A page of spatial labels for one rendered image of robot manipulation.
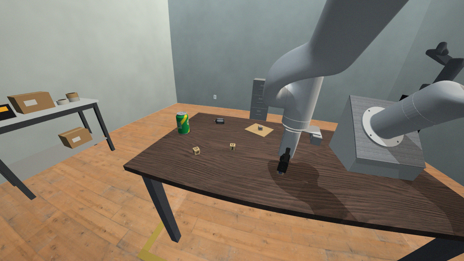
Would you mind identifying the tan square mat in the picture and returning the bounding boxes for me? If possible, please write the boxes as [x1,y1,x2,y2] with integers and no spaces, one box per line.
[245,123,274,137]

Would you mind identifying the green drink can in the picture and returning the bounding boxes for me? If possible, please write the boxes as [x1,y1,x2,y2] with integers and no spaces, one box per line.
[176,112,190,134]

